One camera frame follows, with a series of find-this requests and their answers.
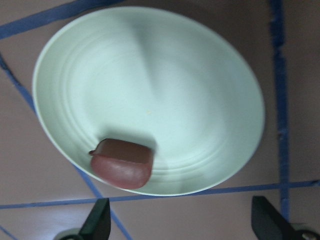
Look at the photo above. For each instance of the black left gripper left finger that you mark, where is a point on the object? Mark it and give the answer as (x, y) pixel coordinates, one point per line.
(97, 226)

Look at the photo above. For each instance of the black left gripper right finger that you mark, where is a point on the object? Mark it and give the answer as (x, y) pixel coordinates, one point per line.
(267, 223)

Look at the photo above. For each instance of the brown bun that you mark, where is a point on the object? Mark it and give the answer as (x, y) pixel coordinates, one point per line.
(122, 164)

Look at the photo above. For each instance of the pale green plate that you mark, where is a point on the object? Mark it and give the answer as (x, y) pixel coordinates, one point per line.
(155, 78)

